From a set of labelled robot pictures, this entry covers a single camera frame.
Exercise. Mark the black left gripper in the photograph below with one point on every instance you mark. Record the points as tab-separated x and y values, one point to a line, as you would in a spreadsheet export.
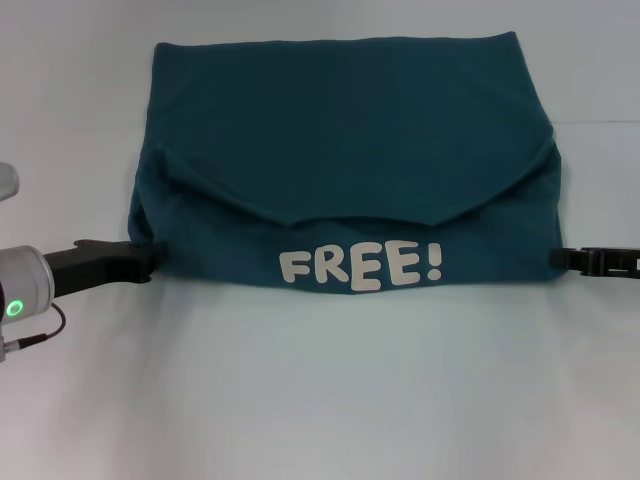
95	267

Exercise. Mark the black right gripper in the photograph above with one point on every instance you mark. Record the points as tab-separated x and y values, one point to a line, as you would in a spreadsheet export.
615	262

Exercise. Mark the teal blue shirt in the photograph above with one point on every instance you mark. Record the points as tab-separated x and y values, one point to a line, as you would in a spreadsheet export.
350	150

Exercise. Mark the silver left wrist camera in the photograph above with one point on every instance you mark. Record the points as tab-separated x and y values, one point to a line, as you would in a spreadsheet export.
7	182

